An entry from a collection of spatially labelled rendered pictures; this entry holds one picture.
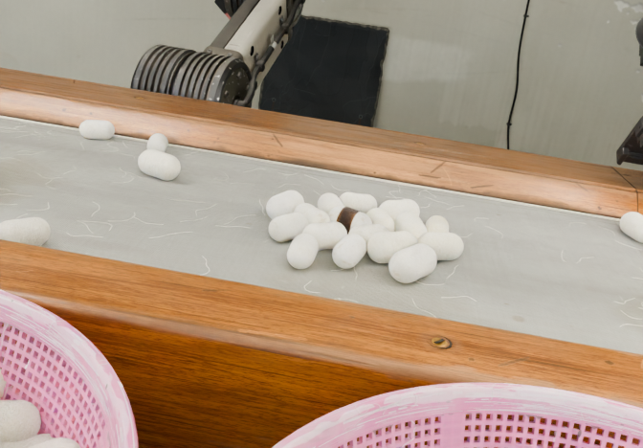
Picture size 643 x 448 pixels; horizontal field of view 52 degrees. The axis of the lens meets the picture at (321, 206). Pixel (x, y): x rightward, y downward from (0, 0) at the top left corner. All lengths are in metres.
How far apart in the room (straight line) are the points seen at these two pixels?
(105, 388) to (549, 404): 0.18
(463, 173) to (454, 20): 1.89
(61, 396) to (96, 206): 0.23
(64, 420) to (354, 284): 0.20
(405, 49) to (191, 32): 0.80
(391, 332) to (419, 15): 2.23
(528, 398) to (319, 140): 0.41
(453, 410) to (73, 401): 0.15
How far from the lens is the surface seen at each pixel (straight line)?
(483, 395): 0.29
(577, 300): 0.47
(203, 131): 0.66
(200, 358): 0.31
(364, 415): 0.26
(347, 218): 0.47
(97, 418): 0.27
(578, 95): 2.63
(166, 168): 0.55
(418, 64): 2.52
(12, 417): 0.30
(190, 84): 0.86
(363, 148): 0.65
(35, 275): 0.35
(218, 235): 0.46
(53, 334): 0.30
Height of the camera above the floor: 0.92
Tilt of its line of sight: 20 degrees down
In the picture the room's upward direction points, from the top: 8 degrees clockwise
